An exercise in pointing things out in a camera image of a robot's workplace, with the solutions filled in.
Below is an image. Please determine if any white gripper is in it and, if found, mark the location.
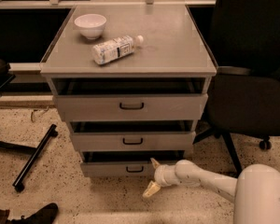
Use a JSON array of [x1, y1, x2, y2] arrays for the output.
[[143, 158, 180, 198]]

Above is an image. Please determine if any grey bottom drawer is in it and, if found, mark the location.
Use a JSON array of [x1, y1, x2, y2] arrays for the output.
[[80, 150, 184, 177]]

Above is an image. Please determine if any grey drawer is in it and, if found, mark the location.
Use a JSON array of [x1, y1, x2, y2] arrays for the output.
[[80, 150, 184, 177], [53, 94, 207, 121], [70, 132, 195, 151]]

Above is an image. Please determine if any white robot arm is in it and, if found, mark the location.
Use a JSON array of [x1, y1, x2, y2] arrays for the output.
[[143, 160, 280, 224]]

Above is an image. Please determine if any grey middle drawer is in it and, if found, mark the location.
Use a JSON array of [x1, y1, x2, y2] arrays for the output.
[[70, 132, 195, 151]]

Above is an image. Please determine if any grey top drawer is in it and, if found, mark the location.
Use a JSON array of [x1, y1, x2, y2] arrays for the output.
[[53, 94, 207, 121]]

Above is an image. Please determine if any grey drawer cabinet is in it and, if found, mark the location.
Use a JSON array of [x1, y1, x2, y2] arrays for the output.
[[39, 4, 217, 177]]

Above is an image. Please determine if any black office chair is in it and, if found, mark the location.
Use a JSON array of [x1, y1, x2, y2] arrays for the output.
[[195, 0, 280, 172]]

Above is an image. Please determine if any white labelled plastic bottle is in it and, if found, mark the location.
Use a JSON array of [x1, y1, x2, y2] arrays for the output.
[[91, 35, 144, 65]]

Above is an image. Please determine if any white ceramic bowl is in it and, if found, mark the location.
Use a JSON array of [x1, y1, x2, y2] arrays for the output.
[[74, 14, 106, 40]]

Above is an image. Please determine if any thin floor cable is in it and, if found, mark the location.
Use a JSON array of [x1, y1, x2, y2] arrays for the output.
[[30, 106, 50, 123]]

